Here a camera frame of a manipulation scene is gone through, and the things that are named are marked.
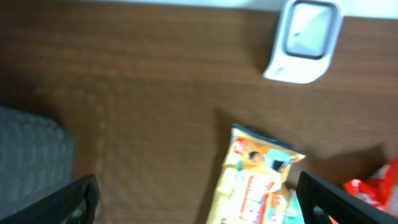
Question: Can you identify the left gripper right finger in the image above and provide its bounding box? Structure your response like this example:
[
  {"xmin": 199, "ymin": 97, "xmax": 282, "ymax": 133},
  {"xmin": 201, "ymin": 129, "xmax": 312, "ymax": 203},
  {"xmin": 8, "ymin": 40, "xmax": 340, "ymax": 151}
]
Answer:
[{"xmin": 296, "ymin": 171, "xmax": 397, "ymax": 224}]

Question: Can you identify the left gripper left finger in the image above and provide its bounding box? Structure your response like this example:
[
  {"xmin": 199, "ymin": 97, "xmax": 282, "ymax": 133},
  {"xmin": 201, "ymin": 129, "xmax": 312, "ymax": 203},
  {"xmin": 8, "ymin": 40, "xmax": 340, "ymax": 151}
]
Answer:
[{"xmin": 1, "ymin": 174, "xmax": 100, "ymax": 224}]

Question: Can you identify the red snack packet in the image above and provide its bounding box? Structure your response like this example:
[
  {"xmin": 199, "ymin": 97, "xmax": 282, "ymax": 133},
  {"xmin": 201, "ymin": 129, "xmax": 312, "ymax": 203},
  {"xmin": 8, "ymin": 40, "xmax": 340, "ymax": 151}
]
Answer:
[{"xmin": 343, "ymin": 158, "xmax": 397, "ymax": 216}]

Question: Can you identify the teal tissue pack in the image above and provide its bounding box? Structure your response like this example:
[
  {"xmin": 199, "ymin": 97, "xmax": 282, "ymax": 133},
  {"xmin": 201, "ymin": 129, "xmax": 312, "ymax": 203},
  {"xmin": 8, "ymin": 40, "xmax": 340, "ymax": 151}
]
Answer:
[{"xmin": 284, "ymin": 189, "xmax": 305, "ymax": 224}]

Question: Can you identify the yellow wet wipes pack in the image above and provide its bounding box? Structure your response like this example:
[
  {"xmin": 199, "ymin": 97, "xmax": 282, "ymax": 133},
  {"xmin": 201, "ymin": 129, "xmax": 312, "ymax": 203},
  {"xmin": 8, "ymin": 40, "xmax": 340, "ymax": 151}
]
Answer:
[{"xmin": 206, "ymin": 124, "xmax": 306, "ymax": 224}]

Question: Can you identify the grey plastic basket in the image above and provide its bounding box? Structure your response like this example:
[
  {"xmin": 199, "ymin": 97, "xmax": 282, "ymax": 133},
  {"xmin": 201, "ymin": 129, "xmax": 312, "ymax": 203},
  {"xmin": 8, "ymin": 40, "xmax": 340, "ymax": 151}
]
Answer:
[{"xmin": 1, "ymin": 106, "xmax": 75, "ymax": 218}]

